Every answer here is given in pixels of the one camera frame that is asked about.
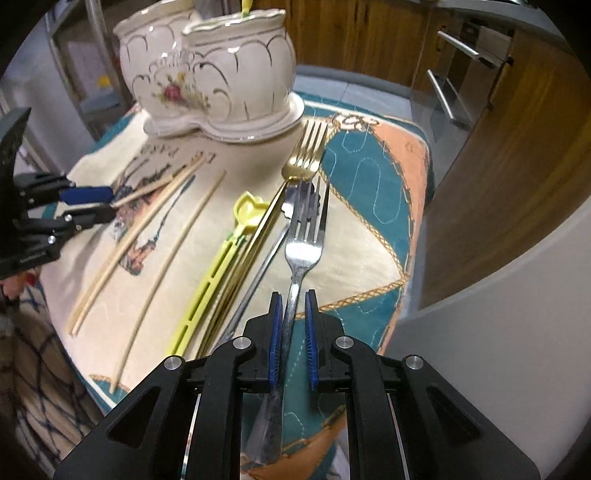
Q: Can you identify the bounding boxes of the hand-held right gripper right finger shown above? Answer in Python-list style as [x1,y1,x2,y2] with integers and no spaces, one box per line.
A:
[305,288,541,480]

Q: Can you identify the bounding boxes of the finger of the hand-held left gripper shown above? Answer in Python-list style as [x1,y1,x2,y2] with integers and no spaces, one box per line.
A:
[13,172,116,207]
[13,203,117,247]

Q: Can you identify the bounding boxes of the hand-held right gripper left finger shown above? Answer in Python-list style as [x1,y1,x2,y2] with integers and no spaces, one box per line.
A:
[53,292,283,480]

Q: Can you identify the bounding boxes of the yellow-green plastic training chopsticks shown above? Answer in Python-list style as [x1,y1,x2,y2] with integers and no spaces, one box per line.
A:
[168,191,271,356]

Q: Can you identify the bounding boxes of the silver fork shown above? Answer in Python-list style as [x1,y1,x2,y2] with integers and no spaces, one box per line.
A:
[240,178,331,464]

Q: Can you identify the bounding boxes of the gold fork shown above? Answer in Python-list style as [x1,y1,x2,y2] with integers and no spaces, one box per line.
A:
[196,119,329,358]

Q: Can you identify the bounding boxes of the floral ceramic utensil holder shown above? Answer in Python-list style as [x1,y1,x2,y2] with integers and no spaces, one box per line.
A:
[114,0,305,142]

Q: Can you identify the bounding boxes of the printed quilted table mat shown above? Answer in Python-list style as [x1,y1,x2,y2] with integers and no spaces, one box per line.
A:
[39,90,437,480]

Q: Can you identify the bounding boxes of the steel shelf rack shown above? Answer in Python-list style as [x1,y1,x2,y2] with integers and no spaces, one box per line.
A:
[0,0,139,153]

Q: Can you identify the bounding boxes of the beige cloth with blue lines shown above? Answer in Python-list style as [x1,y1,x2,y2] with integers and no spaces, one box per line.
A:
[0,277,116,480]

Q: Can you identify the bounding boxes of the wooden base cabinets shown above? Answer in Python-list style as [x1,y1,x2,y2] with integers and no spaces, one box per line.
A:
[295,0,591,310]

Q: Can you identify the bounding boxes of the built-in oven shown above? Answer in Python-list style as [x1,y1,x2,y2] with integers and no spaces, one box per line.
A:
[425,18,515,130]

